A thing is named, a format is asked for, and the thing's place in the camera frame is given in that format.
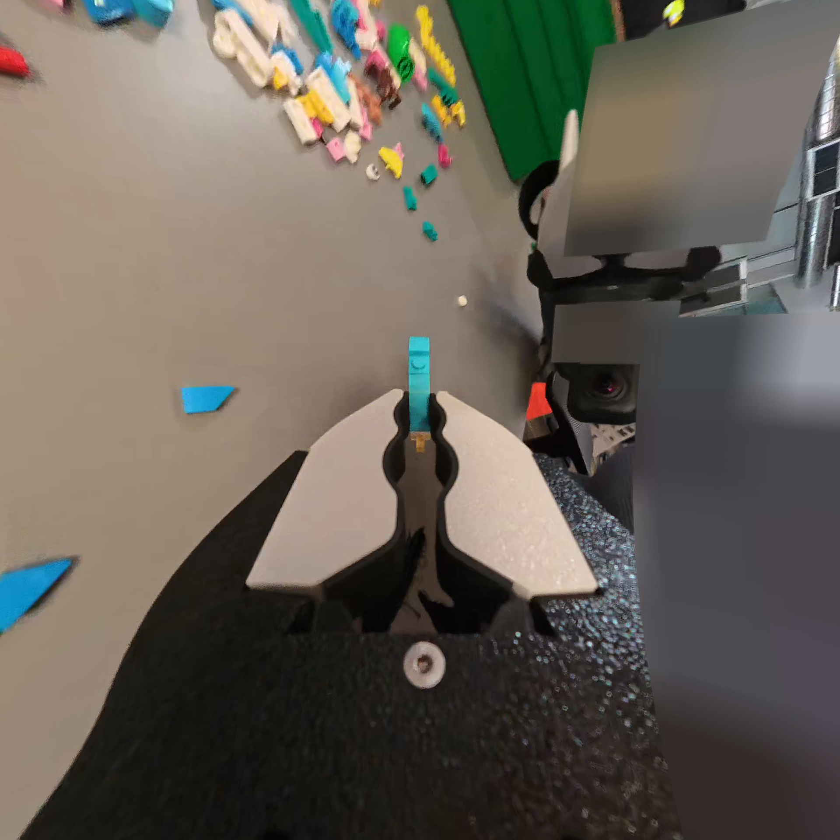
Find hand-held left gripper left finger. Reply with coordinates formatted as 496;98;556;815
246;388;411;634

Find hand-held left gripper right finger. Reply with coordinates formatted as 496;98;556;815
423;390;599;631

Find teal lego piece with yellow pin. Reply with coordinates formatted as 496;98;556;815
407;336;434;454

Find pile of mixed lego pieces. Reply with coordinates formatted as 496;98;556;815
210;0;468;181

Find blue lego brick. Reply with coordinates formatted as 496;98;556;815
82;0;175;28

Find green baseplate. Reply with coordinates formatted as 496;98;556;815
446;0;621;183

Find silver ventilation duct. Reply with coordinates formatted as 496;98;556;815
794;46;840;309

